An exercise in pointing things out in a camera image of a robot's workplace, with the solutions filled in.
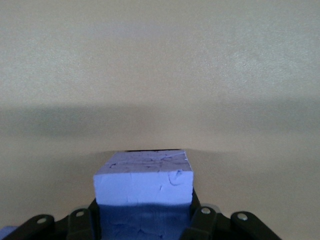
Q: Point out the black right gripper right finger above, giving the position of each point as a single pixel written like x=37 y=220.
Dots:
x=205 y=222

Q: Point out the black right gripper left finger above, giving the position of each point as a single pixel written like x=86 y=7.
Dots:
x=80 y=225

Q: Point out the purple foam cube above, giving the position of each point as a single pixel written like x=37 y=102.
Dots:
x=142 y=185

